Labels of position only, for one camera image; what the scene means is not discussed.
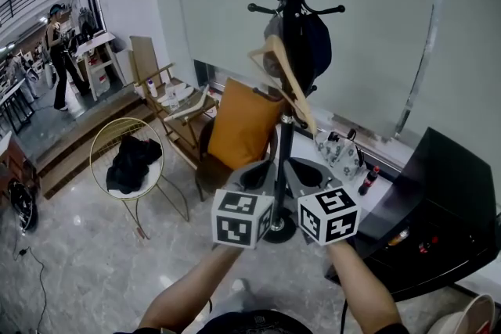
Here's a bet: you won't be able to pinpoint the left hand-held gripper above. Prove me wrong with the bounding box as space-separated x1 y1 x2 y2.
211 160 278 250

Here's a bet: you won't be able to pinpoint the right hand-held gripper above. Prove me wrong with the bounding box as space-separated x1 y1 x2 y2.
283 157 362 247

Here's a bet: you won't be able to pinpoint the person's right forearm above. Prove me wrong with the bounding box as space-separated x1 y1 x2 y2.
326 239 405 334

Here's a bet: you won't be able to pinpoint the person's left forearm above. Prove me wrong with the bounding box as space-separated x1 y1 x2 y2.
136 243 244 334

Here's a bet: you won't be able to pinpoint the white window bench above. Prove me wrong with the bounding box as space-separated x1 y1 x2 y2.
291 120 400 217

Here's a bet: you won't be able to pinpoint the floral patterned bag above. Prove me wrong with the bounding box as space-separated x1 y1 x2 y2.
314 128 367 181

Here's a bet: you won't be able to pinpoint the dark brown chair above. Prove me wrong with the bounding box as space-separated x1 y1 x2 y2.
193 117 283 205

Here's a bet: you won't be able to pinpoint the orange cushion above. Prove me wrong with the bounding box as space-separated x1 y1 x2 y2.
207 77 285 171

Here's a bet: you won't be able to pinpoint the cola bottle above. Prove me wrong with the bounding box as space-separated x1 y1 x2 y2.
357 164 381 197

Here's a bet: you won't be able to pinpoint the orange drink can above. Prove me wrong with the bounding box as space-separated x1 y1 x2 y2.
387 228 410 247

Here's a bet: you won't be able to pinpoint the clear plastic bottle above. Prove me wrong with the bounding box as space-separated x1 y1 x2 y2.
165 87 181 112

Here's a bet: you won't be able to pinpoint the grey cap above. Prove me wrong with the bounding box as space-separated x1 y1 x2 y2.
262 15 287 79

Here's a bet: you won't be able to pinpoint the pair of white shoes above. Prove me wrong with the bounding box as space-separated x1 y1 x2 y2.
156 83 195 105

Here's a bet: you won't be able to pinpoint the black clothing heap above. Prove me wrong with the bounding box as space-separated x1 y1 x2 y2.
105 134 164 196

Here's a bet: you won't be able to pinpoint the dark navy cap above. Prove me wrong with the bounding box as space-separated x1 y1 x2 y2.
298 13 333 92

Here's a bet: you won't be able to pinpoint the small red cap bottle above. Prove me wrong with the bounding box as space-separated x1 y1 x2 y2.
417 235 440 255

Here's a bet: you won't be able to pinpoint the black cabinet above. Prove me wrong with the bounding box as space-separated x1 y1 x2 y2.
324 126 501 303

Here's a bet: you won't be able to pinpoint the person's black shorts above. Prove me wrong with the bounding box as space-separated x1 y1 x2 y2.
196 309 315 334

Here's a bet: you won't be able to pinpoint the white roller blind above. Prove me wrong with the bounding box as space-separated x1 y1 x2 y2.
395 0 501 193
174 0 445 142

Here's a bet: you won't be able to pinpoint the wooden board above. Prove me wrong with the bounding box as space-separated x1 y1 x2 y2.
128 34 164 92

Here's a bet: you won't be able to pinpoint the white round basket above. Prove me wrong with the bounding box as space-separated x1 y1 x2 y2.
426 293 499 334

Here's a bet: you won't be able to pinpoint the white table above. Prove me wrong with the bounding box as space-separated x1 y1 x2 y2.
74 31 128 103

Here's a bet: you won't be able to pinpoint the black round device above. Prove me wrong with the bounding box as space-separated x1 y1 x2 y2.
7 177 40 234

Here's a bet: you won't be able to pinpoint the dark wooden cabinet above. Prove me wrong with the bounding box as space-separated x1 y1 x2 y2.
0 130 41 209

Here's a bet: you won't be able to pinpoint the black floor cable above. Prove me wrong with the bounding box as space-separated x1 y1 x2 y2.
13 246 50 334

